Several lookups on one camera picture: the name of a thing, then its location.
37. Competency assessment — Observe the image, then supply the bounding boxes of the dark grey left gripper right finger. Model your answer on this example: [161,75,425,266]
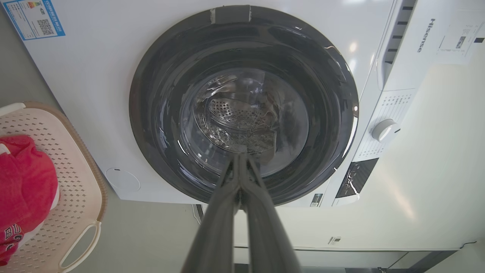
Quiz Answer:
[239,153,302,273]

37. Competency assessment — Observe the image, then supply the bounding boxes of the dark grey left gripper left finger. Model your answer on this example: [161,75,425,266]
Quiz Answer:
[181,153,241,273]

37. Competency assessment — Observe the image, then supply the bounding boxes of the cream perforated laundry basket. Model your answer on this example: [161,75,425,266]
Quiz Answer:
[0,102,108,273]

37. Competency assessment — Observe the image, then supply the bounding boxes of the dark round washing machine door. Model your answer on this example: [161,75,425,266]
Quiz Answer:
[129,5,359,206]

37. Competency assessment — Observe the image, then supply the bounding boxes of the white front-load washing machine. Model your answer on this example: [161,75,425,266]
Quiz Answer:
[11,0,485,208]

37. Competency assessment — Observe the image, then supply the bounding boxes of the white round control knob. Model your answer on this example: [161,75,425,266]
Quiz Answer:
[371,119,401,143]

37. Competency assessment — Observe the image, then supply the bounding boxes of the red jersey garment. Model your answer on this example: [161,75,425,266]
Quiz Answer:
[0,135,60,266]

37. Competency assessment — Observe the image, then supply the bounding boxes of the white paper label sheet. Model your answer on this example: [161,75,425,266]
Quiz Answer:
[436,9,485,66]

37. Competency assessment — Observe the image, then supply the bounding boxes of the blue energy label sticker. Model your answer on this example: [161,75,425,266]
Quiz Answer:
[2,0,66,41]

